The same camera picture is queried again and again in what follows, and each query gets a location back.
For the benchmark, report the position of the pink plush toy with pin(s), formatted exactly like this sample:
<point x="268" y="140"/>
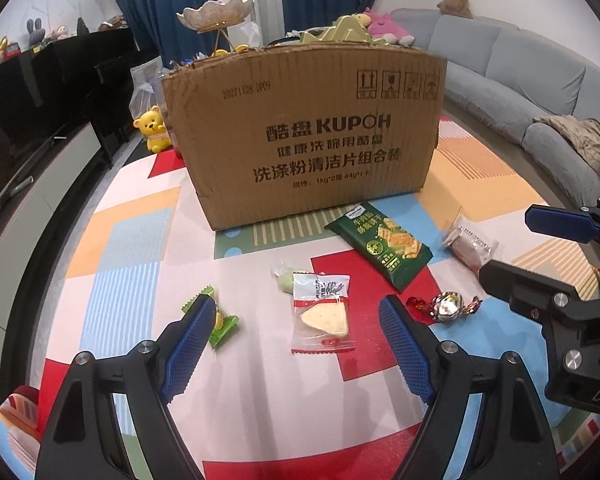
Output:
<point x="387" y="25"/>

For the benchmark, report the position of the brown cardboard box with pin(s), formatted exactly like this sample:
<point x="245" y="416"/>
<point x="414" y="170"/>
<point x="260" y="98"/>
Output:
<point x="305" y="135"/>

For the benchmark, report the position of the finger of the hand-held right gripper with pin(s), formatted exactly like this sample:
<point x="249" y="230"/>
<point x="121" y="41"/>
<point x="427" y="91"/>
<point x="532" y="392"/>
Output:
<point x="530" y="290"/>
<point x="560" y="220"/>

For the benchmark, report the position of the brown plush bear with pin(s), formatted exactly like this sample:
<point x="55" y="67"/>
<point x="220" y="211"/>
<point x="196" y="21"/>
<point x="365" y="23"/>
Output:
<point x="455" y="2"/>

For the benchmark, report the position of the colourful patchwork tablecloth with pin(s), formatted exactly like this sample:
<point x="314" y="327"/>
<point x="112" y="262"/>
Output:
<point x="130" y="260"/>

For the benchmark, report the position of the light green snack packet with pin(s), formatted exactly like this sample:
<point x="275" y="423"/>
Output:
<point x="225" y="327"/>

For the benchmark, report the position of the pale green candy packet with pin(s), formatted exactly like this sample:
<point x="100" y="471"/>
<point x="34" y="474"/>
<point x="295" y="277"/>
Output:
<point x="282" y="277"/>

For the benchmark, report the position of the clear white snack packet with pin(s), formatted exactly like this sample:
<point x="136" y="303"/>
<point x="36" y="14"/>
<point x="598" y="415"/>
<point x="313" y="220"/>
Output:
<point x="322" y="310"/>

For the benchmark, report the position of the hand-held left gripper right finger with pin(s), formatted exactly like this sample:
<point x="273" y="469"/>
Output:
<point x="405" y="345"/>

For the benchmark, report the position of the tiered white snack bowl stand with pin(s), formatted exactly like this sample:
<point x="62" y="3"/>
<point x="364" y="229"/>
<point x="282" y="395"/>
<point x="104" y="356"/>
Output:
<point x="215" y="12"/>

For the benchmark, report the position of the black cone ornament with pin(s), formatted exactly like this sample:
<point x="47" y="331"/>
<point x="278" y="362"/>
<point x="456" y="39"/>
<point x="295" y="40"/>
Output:
<point x="82" y="27"/>

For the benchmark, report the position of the clear brown cake packet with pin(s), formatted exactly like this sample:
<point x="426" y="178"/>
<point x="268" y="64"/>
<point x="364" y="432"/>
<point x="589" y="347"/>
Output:
<point x="470" y="245"/>

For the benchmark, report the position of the grey television cabinet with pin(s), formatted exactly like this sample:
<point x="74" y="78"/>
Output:
<point x="40" y="210"/>

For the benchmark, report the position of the small pink plush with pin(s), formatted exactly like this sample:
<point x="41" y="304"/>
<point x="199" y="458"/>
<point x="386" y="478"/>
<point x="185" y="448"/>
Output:
<point x="60" y="32"/>

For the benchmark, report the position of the clear bag of nuts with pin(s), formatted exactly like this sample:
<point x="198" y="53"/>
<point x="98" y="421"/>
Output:
<point x="147" y="80"/>

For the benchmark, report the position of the grey corner sofa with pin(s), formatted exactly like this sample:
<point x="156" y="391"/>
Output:
<point x="505" y="70"/>

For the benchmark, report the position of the grey rabbit plush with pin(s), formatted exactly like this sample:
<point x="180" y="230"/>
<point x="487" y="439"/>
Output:
<point x="35" y="35"/>

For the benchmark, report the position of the beige jacket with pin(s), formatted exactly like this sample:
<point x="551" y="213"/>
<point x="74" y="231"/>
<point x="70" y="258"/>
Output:
<point x="575" y="140"/>

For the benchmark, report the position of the gold mountain-shaped box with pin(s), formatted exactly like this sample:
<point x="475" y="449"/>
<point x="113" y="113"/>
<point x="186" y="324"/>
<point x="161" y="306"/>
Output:
<point x="340" y="30"/>

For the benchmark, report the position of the black television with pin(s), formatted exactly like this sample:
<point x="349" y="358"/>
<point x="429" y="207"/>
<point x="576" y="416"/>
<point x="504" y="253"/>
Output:
<point x="15" y="110"/>

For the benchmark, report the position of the yellow bear toy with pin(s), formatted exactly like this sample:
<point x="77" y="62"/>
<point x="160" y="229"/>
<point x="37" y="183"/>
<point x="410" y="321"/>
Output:
<point x="152" y="127"/>

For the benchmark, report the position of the yellow plush toy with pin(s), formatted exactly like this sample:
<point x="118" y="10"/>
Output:
<point x="362" y="19"/>

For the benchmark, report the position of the foil-wrapped candy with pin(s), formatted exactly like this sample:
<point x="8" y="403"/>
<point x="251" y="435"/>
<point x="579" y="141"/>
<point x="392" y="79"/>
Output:
<point x="445" y="306"/>

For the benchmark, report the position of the dark green cracker packet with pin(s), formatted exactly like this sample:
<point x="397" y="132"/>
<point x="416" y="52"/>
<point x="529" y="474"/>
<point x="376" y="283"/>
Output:
<point x="380" y="245"/>

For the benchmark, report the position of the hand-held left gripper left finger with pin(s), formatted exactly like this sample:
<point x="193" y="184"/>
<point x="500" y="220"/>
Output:
<point x="190" y="350"/>

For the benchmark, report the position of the black piano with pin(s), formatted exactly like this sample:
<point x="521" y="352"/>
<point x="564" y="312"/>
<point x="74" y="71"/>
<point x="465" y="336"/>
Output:
<point x="105" y="80"/>

